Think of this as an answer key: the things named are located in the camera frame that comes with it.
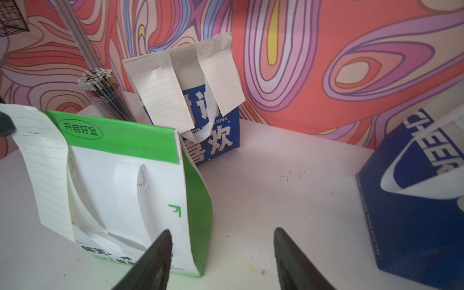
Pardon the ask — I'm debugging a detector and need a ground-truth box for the green white paper bag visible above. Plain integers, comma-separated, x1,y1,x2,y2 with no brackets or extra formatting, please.
47,111,213,277

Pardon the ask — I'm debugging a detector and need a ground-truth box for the dark blue paper bag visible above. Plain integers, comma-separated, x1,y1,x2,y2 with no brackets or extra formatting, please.
357,83,464,290

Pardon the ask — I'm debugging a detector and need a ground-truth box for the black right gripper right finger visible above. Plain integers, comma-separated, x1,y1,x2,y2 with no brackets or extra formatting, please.
274,227,335,290

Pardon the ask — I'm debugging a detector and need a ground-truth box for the clear cup of pencils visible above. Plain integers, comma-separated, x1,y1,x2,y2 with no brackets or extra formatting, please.
77,68,136,122

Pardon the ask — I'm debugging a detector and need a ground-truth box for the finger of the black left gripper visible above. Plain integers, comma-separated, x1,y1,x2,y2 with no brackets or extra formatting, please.
0,112,16,138

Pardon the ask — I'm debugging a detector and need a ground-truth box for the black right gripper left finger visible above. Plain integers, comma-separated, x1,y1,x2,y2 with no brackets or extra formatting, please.
113,229,173,290

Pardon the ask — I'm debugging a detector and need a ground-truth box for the black wire basket left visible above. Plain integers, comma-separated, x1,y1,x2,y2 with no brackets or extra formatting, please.
0,0,30,37

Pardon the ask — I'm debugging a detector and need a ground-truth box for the blue white paper bag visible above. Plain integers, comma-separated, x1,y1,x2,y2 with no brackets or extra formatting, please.
122,32,242,167

